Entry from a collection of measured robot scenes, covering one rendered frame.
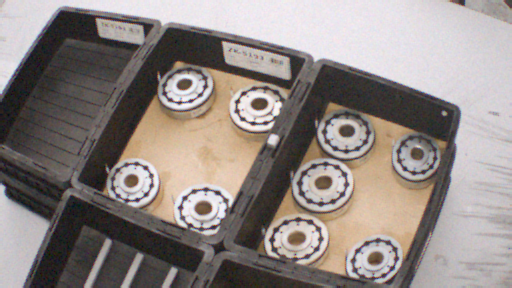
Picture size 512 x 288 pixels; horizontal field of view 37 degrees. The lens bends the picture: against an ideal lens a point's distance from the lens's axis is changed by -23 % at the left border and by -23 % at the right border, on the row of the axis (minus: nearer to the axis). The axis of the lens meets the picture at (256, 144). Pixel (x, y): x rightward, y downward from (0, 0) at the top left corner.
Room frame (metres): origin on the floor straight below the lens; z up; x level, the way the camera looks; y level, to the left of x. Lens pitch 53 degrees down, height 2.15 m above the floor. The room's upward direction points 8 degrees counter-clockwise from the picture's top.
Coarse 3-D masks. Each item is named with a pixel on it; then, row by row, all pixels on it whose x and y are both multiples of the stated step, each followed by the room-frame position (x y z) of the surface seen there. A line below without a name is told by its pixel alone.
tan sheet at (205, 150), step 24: (216, 72) 1.16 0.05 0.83; (216, 96) 1.10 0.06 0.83; (144, 120) 1.07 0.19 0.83; (168, 120) 1.06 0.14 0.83; (192, 120) 1.05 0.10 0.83; (216, 120) 1.05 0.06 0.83; (144, 144) 1.02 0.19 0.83; (168, 144) 1.01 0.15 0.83; (192, 144) 1.00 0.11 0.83; (216, 144) 1.00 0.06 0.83; (240, 144) 0.99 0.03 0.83; (168, 168) 0.96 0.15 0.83; (192, 168) 0.95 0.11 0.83; (216, 168) 0.95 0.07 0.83; (240, 168) 0.94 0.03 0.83; (168, 192) 0.91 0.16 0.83; (168, 216) 0.86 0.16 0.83
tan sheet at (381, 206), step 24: (384, 120) 1.00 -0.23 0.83; (312, 144) 0.97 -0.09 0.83; (384, 144) 0.94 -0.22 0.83; (360, 168) 0.90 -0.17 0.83; (384, 168) 0.89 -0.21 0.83; (288, 192) 0.88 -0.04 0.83; (360, 192) 0.86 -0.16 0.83; (384, 192) 0.85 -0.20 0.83; (408, 192) 0.84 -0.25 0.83; (360, 216) 0.81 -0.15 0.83; (384, 216) 0.80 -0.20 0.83; (408, 216) 0.79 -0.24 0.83; (336, 240) 0.77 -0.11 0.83; (408, 240) 0.74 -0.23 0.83; (336, 264) 0.72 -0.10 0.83
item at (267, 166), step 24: (312, 72) 1.04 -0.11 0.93; (360, 72) 1.03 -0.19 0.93; (432, 96) 0.96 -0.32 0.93; (288, 120) 0.95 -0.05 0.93; (456, 120) 0.90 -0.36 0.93; (264, 168) 0.86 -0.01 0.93; (432, 192) 0.76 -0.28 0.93; (240, 216) 0.78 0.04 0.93; (288, 264) 0.68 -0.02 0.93; (408, 264) 0.63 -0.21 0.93
